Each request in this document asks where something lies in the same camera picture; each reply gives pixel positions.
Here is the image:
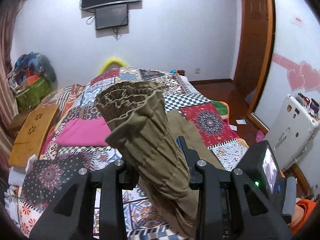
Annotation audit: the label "green orange fleece blanket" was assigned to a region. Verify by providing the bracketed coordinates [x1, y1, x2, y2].
[210, 100, 231, 126]

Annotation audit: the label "white red door label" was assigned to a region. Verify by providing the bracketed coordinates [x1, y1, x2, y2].
[291, 17, 307, 27]

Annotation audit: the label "colourful patchwork blanket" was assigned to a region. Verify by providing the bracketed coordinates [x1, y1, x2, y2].
[4, 66, 250, 240]

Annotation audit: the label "green fabric bag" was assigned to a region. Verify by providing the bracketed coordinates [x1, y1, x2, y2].
[15, 77, 53, 112]

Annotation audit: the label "small wooden folding table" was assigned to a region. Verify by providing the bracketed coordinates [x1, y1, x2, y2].
[9, 104, 59, 168]

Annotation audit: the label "black monitor cable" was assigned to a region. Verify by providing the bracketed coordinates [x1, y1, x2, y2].
[112, 26, 125, 41]

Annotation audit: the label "cluster of small jars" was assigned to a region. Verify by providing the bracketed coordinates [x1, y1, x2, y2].
[296, 92, 320, 117]

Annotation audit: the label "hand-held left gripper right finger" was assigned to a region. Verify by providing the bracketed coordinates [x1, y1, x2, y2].
[178, 135, 293, 240]

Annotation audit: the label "pile of clothes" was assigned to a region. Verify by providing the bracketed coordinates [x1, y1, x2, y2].
[10, 52, 57, 85]

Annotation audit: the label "person's right forearm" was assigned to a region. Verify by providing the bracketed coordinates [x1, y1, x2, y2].
[287, 199, 317, 236]

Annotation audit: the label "striped red curtain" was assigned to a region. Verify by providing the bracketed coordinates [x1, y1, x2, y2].
[0, 0, 27, 160]

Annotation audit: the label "pink cloth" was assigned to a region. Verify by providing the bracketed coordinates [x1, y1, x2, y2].
[56, 117, 112, 147]

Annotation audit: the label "small black wall monitor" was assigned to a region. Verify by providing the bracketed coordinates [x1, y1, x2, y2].
[94, 4, 129, 31]

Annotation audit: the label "yellow curved cushion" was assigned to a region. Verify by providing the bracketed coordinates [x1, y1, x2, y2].
[97, 57, 128, 75]

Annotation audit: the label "wooden door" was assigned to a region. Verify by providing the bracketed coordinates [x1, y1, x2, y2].
[234, 0, 269, 92]

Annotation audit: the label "orange white striped quilt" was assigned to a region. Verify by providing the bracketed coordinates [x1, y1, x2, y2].
[42, 84, 87, 111]

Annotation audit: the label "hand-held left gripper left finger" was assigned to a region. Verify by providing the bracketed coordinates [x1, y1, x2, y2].
[29, 159, 137, 240]

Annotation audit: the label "white hard suitcase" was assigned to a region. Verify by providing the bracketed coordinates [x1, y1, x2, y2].
[264, 94, 320, 172]

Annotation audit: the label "olive brown pants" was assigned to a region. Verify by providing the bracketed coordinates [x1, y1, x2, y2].
[96, 80, 225, 238]

